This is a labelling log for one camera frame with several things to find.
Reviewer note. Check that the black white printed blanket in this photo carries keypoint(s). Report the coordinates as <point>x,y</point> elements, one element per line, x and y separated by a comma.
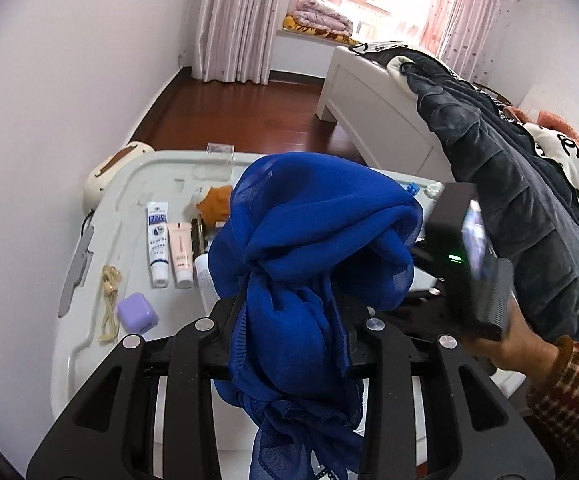
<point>569,160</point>

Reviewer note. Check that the person's right hand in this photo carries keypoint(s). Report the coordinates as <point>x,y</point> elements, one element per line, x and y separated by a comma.
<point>524,350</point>

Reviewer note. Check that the grey box latch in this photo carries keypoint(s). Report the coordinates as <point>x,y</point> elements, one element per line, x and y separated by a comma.
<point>76,270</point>

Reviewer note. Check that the purple cube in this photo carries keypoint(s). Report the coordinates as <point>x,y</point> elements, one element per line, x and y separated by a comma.
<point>137,312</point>

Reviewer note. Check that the folded yellow blanket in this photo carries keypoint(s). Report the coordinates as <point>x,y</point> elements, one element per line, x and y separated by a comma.
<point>314,36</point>

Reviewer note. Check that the pink cream tube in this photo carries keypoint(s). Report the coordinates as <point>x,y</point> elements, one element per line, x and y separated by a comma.
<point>180,255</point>

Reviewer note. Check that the person's right forearm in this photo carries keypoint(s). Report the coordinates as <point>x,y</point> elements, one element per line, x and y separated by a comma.
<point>574,390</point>

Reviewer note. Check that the black slim case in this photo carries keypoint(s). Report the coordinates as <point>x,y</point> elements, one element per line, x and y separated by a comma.
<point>198,240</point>

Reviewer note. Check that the white window seat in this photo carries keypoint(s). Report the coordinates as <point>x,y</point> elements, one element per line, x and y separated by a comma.
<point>299,57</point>

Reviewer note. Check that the clear acrylic piece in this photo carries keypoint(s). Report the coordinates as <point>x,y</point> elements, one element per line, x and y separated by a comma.
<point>219,150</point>

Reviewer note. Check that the white blue toothpaste tube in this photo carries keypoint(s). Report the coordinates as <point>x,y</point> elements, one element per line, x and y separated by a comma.
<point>158,240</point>

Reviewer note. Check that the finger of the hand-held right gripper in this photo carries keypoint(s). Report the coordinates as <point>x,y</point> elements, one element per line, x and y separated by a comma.
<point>422,254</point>

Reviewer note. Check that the small blue clip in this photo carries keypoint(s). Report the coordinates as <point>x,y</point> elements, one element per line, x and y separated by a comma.
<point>411,189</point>

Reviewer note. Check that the folded pink blanket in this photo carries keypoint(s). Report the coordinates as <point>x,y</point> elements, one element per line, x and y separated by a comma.
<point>322,17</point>

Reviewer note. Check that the white plastic tube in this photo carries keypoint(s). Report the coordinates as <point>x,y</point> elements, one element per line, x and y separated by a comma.
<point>205,280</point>

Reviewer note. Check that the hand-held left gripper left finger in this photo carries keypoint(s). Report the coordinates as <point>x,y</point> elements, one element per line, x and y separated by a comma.
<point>219,320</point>

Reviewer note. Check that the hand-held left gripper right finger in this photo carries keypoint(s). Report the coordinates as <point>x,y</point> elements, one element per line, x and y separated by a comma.
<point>354,340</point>

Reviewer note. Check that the crumpled white tissue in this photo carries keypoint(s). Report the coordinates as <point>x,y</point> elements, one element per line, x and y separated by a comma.
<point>433,191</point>

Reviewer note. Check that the pink dotted curtain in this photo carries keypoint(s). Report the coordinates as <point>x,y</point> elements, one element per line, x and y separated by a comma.
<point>244,20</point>
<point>469,15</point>

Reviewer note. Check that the orange brown plush item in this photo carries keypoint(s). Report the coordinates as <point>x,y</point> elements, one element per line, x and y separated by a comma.
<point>217,205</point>

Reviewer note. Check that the blue sheer scarf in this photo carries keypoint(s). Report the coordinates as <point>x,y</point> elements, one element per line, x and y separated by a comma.
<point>319,220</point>

